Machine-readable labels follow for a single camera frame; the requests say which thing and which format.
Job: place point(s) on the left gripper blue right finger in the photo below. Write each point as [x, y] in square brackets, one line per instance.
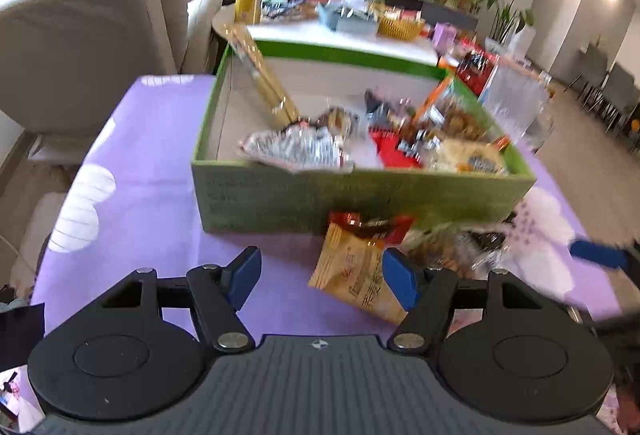
[426, 296]

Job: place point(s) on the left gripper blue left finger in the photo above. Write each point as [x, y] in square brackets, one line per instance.
[217, 294]

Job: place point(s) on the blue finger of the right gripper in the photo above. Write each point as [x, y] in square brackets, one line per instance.
[601, 254]

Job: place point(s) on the red candy wrapper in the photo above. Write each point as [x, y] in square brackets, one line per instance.
[372, 224]

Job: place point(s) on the tan orange snack packet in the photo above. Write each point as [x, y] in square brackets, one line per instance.
[350, 266]

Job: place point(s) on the clear bag brown nuts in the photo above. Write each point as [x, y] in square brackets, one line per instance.
[470, 252]

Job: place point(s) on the red chip snack bag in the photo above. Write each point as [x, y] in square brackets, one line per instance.
[387, 145]

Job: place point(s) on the white nougat cracker packet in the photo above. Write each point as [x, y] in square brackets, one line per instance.
[458, 156]

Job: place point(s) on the silver black foil packet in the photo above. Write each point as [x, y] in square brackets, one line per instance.
[299, 148]

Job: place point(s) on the orange label nut bag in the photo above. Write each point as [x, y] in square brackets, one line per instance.
[452, 110]

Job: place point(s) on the long tan stick packet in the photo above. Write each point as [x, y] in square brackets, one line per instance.
[269, 87]

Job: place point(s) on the green cardboard box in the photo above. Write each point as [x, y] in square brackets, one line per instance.
[237, 194]

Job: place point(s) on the grey dining chair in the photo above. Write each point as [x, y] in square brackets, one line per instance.
[609, 92]

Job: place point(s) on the clear glass mug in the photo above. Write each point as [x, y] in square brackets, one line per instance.
[518, 99]

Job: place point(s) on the tall leafy floor plant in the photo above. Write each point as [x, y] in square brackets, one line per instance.
[507, 19]

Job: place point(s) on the pink small box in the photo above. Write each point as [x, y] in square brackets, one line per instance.
[444, 38]

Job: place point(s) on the yellow woven basket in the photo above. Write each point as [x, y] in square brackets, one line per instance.
[400, 29]

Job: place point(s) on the round white coffee table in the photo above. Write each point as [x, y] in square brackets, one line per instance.
[313, 41]

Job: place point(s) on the blue grey storage tray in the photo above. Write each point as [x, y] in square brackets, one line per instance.
[341, 18]

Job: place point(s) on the yellow tin can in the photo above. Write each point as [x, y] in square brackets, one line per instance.
[248, 12]

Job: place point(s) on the beige sofa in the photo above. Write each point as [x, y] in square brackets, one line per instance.
[65, 64]

